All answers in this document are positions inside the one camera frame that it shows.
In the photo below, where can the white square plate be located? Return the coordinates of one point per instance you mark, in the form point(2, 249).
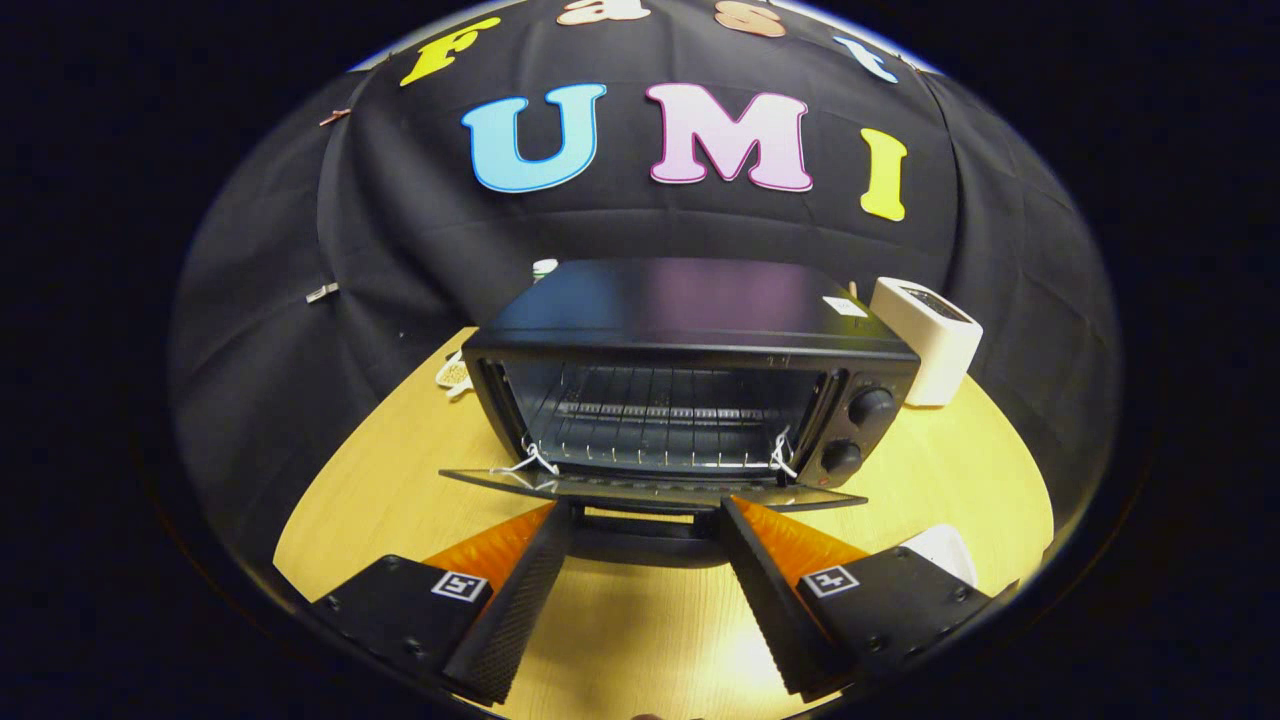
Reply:
point(945, 550)

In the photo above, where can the silver metal clip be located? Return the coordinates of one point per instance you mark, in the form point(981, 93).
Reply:
point(321, 292)

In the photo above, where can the black toaster oven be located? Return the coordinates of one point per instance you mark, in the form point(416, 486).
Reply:
point(700, 300)

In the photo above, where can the white bottle cap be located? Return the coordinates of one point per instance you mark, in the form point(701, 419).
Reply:
point(545, 268)

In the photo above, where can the reddish cloth clip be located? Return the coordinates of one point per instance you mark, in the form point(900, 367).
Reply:
point(335, 116)

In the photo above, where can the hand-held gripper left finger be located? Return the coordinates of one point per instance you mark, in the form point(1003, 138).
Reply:
point(520, 600)

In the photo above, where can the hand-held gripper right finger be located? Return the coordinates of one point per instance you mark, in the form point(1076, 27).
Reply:
point(765, 600)

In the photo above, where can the cream bread toaster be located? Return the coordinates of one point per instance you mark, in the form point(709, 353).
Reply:
point(925, 345)

